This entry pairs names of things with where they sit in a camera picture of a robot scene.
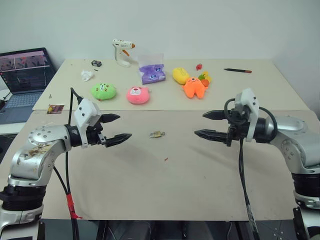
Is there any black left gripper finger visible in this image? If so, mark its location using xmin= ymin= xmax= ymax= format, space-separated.
xmin=99 ymin=113 xmax=121 ymax=124
xmin=103 ymin=133 xmax=133 ymax=148

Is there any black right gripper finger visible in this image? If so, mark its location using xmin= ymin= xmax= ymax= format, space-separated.
xmin=202 ymin=109 xmax=230 ymax=122
xmin=193 ymin=128 xmax=232 ymax=147

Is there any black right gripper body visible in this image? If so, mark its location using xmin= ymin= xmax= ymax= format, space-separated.
xmin=225 ymin=104 xmax=251 ymax=148

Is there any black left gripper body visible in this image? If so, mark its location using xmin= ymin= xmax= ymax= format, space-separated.
xmin=85 ymin=121 xmax=108 ymax=147

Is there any pink bear plush toy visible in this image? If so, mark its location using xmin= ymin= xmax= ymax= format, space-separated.
xmin=126 ymin=86 xmax=153 ymax=105

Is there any orange one-eyed plush toy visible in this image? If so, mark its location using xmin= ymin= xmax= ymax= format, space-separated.
xmin=182 ymin=77 xmax=206 ymax=99

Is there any small yellow green plush toy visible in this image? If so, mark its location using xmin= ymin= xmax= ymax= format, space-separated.
xmin=197 ymin=70 xmax=213 ymax=88

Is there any small snack wrapper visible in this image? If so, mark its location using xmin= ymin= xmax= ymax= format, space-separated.
xmin=47 ymin=104 xmax=65 ymax=115

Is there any crumpled white tissue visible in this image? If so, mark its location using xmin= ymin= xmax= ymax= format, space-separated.
xmin=80 ymin=70 xmax=95 ymax=82

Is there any black pen with red end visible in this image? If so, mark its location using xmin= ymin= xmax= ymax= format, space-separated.
xmin=223 ymin=67 xmax=253 ymax=74

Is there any purple plush in plastic bag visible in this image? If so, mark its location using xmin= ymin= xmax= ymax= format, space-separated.
xmin=138 ymin=52 xmax=167 ymax=85

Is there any white hot glue gun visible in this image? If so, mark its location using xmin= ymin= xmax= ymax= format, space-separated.
xmin=111 ymin=38 xmax=137 ymax=68

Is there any dark blue laptop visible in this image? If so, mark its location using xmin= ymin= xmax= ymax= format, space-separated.
xmin=0 ymin=47 xmax=58 ymax=125

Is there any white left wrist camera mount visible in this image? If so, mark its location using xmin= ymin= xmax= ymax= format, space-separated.
xmin=73 ymin=98 xmax=102 ymax=149

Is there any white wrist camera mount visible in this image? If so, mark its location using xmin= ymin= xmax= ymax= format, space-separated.
xmin=234 ymin=87 xmax=261 ymax=143
xmin=73 ymin=98 xmax=102 ymax=149

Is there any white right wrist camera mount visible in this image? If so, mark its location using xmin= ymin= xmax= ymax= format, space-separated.
xmin=234 ymin=87 xmax=261 ymax=143

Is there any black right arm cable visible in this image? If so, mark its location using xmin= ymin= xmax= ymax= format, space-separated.
xmin=223 ymin=97 xmax=278 ymax=240

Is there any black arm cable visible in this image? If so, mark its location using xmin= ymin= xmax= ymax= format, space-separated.
xmin=51 ymin=87 xmax=85 ymax=240
xmin=223 ymin=97 xmax=278 ymax=240

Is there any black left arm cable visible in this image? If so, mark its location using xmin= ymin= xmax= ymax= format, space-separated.
xmin=51 ymin=87 xmax=85 ymax=240

